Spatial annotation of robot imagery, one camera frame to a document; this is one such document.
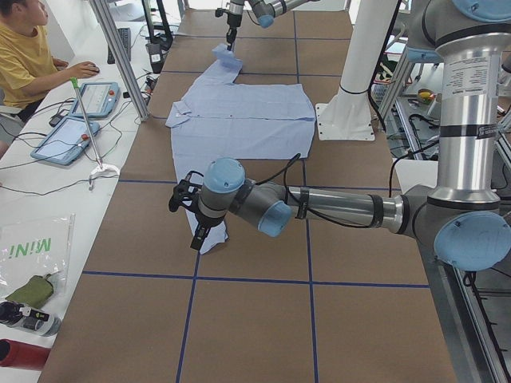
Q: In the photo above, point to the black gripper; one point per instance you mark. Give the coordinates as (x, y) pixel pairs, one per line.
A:
(231, 21)
(204, 222)

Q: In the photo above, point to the light blue striped shirt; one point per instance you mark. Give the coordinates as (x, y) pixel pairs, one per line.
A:
(218, 123)

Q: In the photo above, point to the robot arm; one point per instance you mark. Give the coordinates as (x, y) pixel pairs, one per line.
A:
(458, 219)
(264, 12)

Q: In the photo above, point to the black computer mouse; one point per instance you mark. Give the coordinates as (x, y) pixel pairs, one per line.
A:
(90, 70)

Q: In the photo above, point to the blue teach pendant far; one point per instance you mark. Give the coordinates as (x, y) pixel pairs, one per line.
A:
(99, 98)

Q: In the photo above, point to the blue teach pendant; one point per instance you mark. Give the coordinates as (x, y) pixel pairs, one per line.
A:
(99, 98)
(65, 143)

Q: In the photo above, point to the blue teach pendant near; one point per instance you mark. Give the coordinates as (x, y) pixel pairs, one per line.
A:
(65, 143)

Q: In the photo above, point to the clear plastic MiNi bag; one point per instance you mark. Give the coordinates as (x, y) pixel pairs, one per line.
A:
(36, 247)

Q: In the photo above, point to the green fabric pouch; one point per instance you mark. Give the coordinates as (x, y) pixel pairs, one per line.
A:
(35, 293)

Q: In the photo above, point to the black white small device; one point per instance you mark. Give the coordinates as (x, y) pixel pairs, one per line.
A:
(28, 319)

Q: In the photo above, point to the person in yellow shirt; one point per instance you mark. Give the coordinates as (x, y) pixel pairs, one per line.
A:
(28, 68)

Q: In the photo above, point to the red bottle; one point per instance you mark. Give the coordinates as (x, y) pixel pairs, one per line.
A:
(22, 355)

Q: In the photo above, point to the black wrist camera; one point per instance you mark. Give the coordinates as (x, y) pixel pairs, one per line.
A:
(186, 194)

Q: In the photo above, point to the green handled grabber stick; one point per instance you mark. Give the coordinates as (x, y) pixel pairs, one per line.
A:
(101, 168)

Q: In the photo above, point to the grey aluminium frame post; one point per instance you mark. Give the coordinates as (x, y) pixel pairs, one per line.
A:
(109, 28)

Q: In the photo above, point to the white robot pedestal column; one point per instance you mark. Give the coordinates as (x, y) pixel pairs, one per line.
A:
(347, 116)

